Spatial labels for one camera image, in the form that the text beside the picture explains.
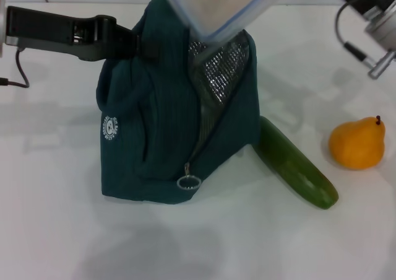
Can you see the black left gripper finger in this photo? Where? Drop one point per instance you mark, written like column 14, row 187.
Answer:
column 136, row 46

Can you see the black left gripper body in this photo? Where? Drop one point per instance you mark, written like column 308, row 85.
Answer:
column 46, row 32

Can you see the dark teal insulated lunch bag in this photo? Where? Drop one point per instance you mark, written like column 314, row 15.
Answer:
column 161, row 122

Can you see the clear food container blue seal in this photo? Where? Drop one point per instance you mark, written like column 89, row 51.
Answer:
column 216, row 10

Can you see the orange pear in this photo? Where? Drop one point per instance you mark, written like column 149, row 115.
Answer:
column 355, row 146

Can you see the green cucumber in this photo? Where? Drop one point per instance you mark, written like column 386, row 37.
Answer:
column 294, row 168

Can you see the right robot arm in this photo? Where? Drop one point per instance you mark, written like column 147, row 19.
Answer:
column 383, row 29

